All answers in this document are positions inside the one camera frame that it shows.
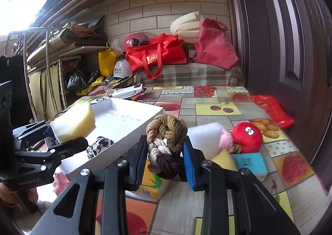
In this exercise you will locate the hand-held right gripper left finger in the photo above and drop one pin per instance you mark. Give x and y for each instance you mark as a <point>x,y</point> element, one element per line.
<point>142,165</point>

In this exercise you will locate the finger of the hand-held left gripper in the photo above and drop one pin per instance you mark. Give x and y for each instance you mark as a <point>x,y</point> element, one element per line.
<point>70,147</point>
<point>28,128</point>

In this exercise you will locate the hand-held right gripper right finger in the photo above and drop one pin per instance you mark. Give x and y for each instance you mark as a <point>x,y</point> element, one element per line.
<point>189,170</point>

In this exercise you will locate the yellow juice carton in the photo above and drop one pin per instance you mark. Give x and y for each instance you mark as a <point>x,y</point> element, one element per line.
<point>151,184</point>

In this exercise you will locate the pale yellow sponge block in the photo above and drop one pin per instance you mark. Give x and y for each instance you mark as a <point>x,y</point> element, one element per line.
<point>75,121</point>

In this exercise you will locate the white foam block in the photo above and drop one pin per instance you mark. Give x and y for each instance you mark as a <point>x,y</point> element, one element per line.
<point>205,136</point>

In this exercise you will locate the brown braided knot ball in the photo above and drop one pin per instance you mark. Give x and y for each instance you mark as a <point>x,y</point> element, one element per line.
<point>166,128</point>

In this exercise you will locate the white shallow box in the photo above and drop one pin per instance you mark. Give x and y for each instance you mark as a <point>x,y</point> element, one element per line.
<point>124,123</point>

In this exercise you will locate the blue tissue pack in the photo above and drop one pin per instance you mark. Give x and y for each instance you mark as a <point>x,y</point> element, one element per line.
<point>250,163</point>

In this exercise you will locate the person's left hand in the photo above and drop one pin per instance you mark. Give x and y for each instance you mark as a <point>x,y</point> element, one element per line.
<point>7,196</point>

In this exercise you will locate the leopard print scrunchie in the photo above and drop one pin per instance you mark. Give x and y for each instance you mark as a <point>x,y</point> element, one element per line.
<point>99,144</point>

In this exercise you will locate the bright yellow sponge wedge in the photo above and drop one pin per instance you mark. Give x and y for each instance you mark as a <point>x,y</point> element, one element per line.
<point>224,161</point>

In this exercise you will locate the yellow curtain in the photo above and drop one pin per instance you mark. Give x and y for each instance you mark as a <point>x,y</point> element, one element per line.
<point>44,90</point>

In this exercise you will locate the pink plush toy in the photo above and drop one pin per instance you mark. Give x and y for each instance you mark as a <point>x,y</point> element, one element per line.
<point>227,140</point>

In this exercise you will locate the dark cloth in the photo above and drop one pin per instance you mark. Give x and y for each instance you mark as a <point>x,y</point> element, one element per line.
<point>15,74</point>

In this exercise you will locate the yellow plastic wrap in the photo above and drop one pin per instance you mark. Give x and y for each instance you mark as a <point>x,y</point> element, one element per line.
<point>90,86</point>

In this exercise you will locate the red plush apple with eyes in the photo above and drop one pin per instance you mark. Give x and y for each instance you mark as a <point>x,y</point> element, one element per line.
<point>246,137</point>

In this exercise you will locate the black plastic bag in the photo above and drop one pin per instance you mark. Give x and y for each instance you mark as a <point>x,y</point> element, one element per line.
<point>77,79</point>

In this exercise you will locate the metal shelf rack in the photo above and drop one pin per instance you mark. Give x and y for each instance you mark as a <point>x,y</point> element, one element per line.
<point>67,53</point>

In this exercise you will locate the yellow shopping bag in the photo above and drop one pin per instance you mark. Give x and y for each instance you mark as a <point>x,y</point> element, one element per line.
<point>106,62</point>

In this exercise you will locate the white helmet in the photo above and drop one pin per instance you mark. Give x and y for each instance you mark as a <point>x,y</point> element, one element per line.
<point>122,69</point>

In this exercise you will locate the plaid blanket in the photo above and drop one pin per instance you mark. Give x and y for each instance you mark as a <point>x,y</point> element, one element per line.
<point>186,74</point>

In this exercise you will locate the red plastic bag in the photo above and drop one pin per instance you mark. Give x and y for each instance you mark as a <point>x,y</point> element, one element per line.
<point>272,110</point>

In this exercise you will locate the brown paper bags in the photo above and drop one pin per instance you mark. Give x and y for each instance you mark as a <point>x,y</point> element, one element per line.
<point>77,33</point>

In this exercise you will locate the red tote bag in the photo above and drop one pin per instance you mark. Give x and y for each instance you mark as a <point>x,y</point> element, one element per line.
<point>155,55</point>

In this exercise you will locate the clear plastic bag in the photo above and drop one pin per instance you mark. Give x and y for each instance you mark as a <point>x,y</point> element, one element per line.
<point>117,46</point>

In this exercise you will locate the red helmet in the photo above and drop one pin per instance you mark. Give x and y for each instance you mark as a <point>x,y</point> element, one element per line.
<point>129,40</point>

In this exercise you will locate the bright window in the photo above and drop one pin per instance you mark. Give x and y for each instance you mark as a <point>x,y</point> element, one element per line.
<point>26,4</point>

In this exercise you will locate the cream foam roll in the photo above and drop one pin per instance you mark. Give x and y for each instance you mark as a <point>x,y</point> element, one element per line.
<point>185,27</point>

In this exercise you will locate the dark brown door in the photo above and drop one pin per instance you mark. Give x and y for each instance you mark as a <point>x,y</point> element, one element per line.
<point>272,43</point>

